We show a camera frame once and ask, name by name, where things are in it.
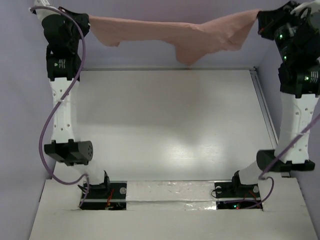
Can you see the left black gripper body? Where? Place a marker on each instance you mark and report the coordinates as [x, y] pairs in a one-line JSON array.
[[76, 33]]

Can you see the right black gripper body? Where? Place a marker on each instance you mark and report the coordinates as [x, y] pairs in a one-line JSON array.
[[283, 27]]

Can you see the pink printed t-shirt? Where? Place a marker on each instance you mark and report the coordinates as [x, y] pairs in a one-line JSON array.
[[191, 41]]

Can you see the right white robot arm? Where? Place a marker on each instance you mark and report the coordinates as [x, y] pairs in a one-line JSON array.
[[299, 76]]

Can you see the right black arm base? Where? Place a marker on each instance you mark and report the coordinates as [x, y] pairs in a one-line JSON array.
[[233, 195]]

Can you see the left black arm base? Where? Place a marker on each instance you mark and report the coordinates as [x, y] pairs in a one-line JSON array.
[[99, 197]]

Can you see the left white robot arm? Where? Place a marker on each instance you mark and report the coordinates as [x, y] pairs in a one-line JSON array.
[[60, 138]]

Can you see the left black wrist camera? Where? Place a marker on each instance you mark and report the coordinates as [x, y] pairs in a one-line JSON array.
[[55, 30]]

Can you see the aluminium rail right edge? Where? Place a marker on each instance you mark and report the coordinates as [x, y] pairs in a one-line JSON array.
[[264, 108]]

